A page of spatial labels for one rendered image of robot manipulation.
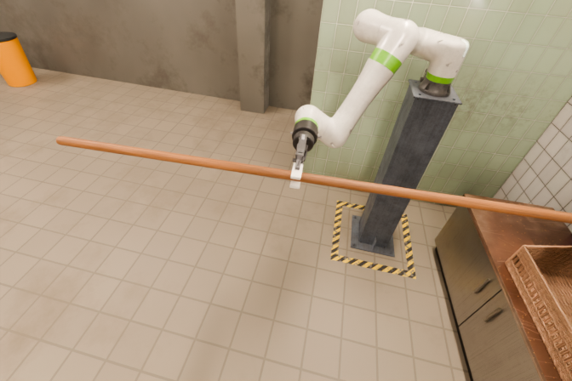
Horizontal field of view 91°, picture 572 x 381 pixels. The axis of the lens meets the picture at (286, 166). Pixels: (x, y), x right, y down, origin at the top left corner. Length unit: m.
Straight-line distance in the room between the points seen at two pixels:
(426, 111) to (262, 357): 1.54
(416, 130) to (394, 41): 0.60
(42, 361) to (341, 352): 1.57
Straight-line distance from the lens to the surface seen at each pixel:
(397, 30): 1.16
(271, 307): 1.92
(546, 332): 1.65
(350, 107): 1.12
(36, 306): 2.34
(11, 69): 5.04
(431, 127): 1.61
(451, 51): 1.50
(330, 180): 0.85
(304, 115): 1.07
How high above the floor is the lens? 1.77
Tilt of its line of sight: 40 degrees down
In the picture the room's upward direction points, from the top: 4 degrees clockwise
